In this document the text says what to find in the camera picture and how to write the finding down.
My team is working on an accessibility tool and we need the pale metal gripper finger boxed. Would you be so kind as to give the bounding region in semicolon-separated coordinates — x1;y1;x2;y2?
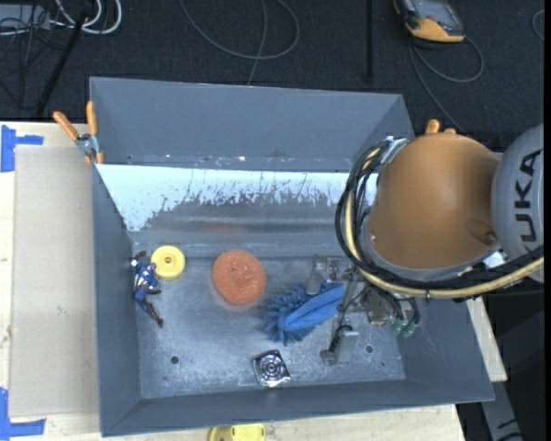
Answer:
305;254;343;294
320;324;361;367

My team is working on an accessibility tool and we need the blue microfibre duster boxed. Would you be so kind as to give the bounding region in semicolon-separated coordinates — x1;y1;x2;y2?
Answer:
262;281;347;345

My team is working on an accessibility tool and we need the orange round scrubber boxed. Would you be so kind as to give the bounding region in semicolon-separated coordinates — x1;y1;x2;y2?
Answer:
211;248;268;307

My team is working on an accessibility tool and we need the silver square metal piece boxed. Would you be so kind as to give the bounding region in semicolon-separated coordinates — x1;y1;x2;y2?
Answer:
251;348;293;390

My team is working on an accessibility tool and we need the grey metal bin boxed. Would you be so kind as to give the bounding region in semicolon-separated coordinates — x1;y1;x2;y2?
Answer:
87;75;497;438

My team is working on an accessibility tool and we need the yellow round disc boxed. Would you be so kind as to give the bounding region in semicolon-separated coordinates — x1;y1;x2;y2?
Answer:
150;244;187;281

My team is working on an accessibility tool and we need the blue superhero toy figure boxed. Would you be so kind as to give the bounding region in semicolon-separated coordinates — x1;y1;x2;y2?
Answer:
129;250;165;330

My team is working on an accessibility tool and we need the pale wood flat board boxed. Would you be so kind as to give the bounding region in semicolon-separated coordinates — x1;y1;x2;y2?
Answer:
7;144;100;418

